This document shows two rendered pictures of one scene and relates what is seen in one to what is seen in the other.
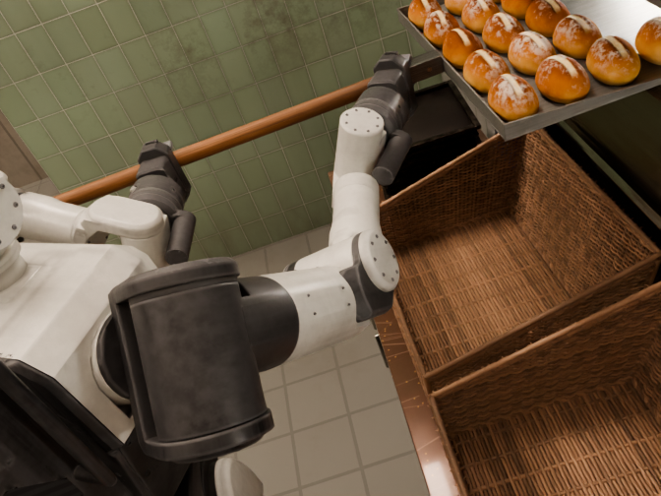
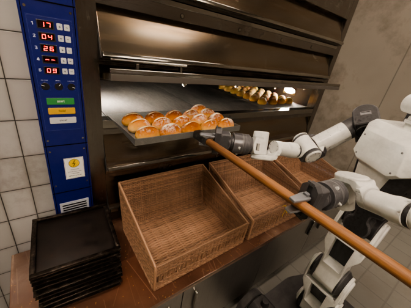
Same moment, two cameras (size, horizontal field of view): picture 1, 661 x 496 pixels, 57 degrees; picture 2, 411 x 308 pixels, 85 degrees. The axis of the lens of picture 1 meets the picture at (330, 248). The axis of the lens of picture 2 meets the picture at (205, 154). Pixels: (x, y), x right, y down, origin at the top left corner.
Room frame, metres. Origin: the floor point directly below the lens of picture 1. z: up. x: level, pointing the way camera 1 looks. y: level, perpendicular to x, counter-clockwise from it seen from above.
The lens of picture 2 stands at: (1.57, 0.41, 1.56)
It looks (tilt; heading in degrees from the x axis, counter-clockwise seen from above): 26 degrees down; 227
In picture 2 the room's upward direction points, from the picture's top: 10 degrees clockwise
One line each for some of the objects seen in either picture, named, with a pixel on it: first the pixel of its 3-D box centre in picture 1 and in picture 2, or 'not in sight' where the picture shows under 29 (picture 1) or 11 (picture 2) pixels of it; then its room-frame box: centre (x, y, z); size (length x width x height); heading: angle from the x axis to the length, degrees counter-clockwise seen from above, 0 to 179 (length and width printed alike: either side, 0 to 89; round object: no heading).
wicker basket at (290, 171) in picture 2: not in sight; (304, 172); (-0.21, -0.25, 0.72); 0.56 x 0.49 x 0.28; 177
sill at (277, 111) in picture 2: not in sight; (240, 113); (0.39, -0.58, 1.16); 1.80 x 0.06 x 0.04; 176
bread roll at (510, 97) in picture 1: (511, 94); (225, 123); (0.77, -0.33, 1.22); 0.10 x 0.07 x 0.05; 179
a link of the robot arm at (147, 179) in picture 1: (158, 190); (318, 197); (0.92, 0.24, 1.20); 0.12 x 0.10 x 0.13; 169
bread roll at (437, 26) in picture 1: (441, 26); (170, 129); (1.09, -0.34, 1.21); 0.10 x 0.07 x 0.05; 177
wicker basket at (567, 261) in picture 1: (487, 255); (183, 213); (0.97, -0.32, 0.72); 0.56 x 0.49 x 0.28; 177
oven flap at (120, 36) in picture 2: not in sight; (256, 55); (0.39, -0.55, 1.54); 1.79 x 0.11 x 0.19; 176
